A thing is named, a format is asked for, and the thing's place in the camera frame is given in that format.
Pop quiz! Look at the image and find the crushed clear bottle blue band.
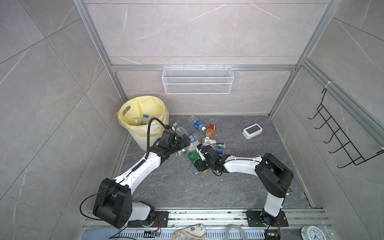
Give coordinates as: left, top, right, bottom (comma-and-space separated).
189, 133, 198, 143

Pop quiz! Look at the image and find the small clear bottle white cap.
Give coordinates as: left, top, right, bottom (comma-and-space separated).
173, 123, 190, 137

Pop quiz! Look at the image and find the white flat bottle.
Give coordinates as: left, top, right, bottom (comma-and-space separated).
202, 137, 226, 150

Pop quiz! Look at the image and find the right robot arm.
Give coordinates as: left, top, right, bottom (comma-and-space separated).
194, 144, 294, 227

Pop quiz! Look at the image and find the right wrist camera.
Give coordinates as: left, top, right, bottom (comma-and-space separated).
196, 147, 206, 161

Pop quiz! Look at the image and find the white digital clock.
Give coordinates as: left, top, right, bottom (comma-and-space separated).
242, 124, 263, 140

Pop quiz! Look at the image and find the orange red bottle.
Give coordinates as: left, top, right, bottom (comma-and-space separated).
205, 124, 216, 139

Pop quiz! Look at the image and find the white bin with yellow liner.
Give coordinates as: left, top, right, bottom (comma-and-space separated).
117, 96, 169, 151

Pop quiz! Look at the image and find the clear bottle blue label back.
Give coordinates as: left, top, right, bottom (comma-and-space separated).
190, 116, 207, 132

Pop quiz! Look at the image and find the white tape roll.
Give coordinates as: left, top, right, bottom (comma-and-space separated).
225, 225, 248, 240

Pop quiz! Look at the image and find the white round analog clock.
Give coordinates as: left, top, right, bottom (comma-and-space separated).
301, 226, 327, 240

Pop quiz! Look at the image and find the patterned cloth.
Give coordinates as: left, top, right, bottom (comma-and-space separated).
173, 224, 207, 240

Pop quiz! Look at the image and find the blue grey cushion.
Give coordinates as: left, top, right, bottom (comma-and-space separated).
82, 227, 120, 240

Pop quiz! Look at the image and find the small blue cap bottle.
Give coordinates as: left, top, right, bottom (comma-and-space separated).
216, 149, 224, 156

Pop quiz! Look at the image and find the black wire hook rack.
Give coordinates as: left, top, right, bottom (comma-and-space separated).
308, 88, 384, 169

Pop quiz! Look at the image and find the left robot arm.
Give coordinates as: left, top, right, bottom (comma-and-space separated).
80, 118, 191, 229

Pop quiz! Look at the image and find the green bottle yellow cap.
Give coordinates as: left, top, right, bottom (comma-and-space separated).
188, 151, 209, 173

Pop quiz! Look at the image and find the clear bottle blue label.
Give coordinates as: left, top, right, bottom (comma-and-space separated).
190, 116, 207, 132
132, 115, 150, 126

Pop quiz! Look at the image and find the clear bottle green white label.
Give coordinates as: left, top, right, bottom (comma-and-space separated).
178, 141, 200, 156

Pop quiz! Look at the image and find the white wire mesh basket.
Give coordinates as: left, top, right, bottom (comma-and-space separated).
162, 67, 234, 95

